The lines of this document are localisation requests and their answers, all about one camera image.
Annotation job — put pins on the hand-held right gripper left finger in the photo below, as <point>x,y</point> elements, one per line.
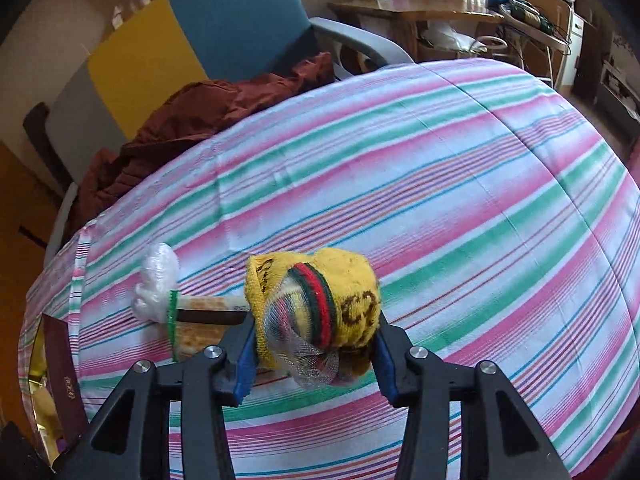
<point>245,360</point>

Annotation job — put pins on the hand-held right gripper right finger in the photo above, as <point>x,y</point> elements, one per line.
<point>386,367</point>

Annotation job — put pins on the yellow sock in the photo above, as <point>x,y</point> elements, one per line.
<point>350,280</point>

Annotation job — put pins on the striped tablecloth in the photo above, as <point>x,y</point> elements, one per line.
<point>425,185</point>

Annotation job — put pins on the red-brown jacket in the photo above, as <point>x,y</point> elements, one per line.
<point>200,110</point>

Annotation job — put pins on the blue yellow grey chair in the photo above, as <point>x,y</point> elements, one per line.
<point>240,15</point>

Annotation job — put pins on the wooden desk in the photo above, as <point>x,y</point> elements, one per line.
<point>425,10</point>

